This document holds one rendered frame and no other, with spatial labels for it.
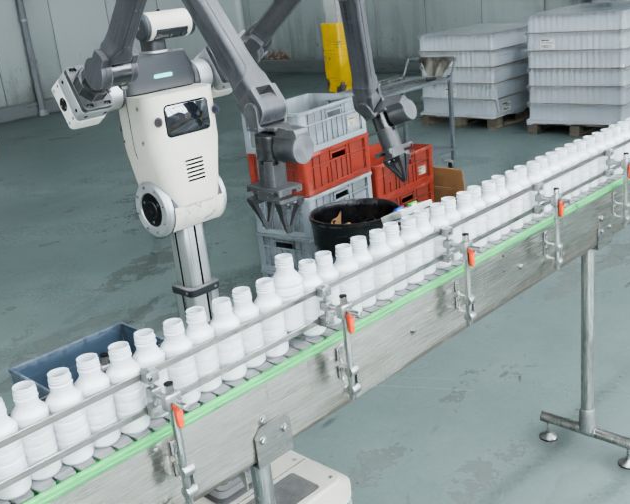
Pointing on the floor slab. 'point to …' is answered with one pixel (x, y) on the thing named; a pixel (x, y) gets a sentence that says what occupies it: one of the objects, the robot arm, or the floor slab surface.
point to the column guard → (336, 57)
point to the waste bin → (356, 209)
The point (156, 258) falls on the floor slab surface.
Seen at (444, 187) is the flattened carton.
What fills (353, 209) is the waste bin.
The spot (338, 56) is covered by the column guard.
